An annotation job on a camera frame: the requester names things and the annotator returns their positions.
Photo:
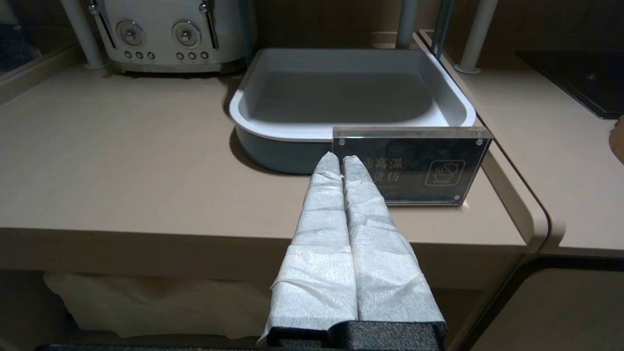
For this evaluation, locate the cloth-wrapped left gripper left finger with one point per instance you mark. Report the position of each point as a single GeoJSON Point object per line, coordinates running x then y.
{"type": "Point", "coordinates": [321, 253]}

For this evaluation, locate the black induction cooktop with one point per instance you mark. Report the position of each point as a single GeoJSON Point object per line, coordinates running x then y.
{"type": "Point", "coordinates": [575, 83]}

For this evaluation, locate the white retro toaster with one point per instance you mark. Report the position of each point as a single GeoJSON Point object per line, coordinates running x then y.
{"type": "Point", "coordinates": [165, 29]}

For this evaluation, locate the bamboo steamer basket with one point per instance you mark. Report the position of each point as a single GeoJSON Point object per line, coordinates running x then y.
{"type": "Point", "coordinates": [618, 141]}

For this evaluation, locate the grey square plastic tray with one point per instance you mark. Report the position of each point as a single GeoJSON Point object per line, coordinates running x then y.
{"type": "Point", "coordinates": [341, 97]}

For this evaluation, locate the white plastic bag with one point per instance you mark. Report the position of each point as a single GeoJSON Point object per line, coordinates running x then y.
{"type": "Point", "coordinates": [146, 302]}

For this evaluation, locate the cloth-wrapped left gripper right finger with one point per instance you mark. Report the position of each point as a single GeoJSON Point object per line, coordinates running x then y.
{"type": "Point", "coordinates": [385, 263]}

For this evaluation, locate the white upright support pole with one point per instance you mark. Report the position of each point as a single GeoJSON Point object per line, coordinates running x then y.
{"type": "Point", "coordinates": [475, 34]}
{"type": "Point", "coordinates": [407, 24]}

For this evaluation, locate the white slanted support pole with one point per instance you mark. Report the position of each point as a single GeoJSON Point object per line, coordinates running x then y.
{"type": "Point", "coordinates": [80, 29]}

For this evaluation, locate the clear acrylic warning sign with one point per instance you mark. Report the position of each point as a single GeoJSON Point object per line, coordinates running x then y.
{"type": "Point", "coordinates": [419, 165]}

